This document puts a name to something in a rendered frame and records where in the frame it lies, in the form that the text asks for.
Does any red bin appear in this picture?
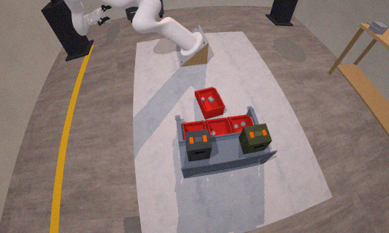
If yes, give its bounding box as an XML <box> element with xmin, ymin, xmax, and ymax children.
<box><xmin>183</xmin><ymin>121</ymin><xmax>206</xmax><ymax>137</ymax></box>
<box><xmin>227</xmin><ymin>114</ymin><xmax>253</xmax><ymax>133</ymax></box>
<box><xmin>206</xmin><ymin>117</ymin><xmax>232</xmax><ymax>137</ymax></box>
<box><xmin>194</xmin><ymin>87</ymin><xmax>225</xmax><ymax>119</ymax></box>

